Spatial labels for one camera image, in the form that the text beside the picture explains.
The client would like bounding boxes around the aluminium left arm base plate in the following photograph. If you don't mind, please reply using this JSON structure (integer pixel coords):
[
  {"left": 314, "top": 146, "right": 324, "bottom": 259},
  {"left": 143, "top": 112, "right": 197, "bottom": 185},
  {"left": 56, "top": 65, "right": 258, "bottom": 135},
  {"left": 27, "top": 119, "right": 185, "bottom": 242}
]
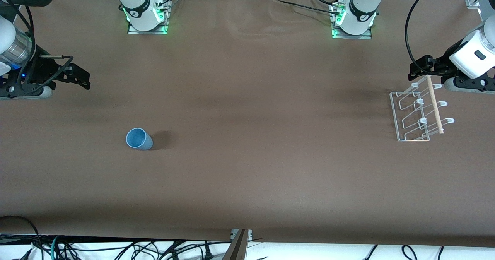
[{"left": 329, "top": 1, "right": 372, "bottom": 40}]

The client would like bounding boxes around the blue plastic cup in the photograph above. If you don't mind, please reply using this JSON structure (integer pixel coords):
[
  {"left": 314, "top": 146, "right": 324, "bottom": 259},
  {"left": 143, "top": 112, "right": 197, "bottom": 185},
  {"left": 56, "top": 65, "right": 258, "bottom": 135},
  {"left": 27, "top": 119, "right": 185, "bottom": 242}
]
[{"left": 126, "top": 128, "right": 154, "bottom": 151}]

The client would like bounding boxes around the thick black floor cable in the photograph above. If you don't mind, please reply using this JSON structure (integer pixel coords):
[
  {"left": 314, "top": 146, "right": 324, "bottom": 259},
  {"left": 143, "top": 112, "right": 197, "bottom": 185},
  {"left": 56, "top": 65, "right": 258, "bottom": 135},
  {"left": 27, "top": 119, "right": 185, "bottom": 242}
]
[{"left": 0, "top": 215, "right": 41, "bottom": 260}]

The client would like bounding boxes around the brown table cover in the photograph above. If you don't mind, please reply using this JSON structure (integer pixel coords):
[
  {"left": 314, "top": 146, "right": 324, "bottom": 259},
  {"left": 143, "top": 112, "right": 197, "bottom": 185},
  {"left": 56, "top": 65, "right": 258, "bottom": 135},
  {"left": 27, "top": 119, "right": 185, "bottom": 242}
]
[{"left": 0, "top": 0, "right": 495, "bottom": 249}]

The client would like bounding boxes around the long black table cable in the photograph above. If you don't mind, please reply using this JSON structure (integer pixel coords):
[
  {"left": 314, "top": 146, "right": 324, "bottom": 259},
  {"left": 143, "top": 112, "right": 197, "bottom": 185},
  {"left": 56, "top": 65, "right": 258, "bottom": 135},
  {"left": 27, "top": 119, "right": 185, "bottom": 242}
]
[{"left": 266, "top": 0, "right": 341, "bottom": 14}]

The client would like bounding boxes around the wooden rack rod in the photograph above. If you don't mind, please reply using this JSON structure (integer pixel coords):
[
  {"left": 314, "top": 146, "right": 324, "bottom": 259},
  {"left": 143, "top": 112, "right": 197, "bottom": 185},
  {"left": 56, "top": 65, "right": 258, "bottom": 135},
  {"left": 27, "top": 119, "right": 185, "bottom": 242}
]
[{"left": 426, "top": 75, "right": 445, "bottom": 135}]

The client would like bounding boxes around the white wire cup rack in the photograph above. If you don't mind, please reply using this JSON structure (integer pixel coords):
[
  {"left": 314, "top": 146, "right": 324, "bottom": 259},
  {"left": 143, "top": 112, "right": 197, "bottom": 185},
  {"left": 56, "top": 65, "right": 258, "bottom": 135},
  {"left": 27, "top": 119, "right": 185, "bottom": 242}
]
[{"left": 389, "top": 83, "right": 455, "bottom": 142}]

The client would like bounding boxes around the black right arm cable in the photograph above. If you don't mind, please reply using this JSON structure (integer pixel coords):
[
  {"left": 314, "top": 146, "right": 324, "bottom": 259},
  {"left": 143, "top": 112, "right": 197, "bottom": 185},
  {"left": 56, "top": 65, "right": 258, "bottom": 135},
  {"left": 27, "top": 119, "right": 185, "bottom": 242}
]
[{"left": 0, "top": 0, "right": 75, "bottom": 96}]

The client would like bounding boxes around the aluminium table frame profile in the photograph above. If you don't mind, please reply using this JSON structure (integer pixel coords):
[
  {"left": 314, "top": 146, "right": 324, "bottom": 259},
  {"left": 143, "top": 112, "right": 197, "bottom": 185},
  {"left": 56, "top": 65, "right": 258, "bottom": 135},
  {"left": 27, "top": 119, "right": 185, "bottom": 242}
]
[{"left": 222, "top": 229, "right": 253, "bottom": 260}]

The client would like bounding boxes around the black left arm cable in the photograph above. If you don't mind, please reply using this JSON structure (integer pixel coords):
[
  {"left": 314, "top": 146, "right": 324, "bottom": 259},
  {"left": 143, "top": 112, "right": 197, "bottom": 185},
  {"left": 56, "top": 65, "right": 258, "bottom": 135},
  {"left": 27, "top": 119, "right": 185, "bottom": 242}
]
[{"left": 405, "top": 0, "right": 439, "bottom": 77}]

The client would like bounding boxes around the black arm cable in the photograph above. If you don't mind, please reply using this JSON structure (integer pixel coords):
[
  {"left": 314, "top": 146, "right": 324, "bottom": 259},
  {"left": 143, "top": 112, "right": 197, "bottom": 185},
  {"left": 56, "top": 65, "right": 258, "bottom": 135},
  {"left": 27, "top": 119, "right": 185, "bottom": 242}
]
[
  {"left": 0, "top": 0, "right": 75, "bottom": 96},
  {"left": 405, "top": 0, "right": 439, "bottom": 77}
]

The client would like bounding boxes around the aluminium right arm base plate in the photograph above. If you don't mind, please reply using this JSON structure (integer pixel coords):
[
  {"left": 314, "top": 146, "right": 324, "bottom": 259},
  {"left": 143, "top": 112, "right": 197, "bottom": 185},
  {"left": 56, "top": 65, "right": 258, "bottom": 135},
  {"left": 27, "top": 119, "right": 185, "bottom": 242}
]
[{"left": 128, "top": 0, "right": 171, "bottom": 35}]

